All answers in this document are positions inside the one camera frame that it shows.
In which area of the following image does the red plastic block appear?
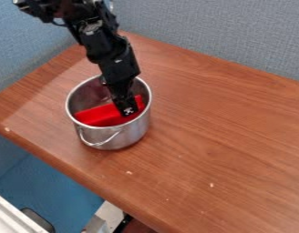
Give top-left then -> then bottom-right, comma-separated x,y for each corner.
74,95 -> 145,127

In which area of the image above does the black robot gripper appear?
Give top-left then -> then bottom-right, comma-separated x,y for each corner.
85,35 -> 141,117

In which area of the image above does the white box with black base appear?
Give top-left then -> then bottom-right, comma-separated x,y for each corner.
0,196 -> 56,233

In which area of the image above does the grey table leg bracket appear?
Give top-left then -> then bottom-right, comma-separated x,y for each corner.
81,201 -> 124,233

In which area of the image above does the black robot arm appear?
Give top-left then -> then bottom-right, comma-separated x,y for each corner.
12,0 -> 141,117

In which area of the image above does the stainless steel pot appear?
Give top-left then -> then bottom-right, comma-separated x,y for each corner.
65,76 -> 152,150

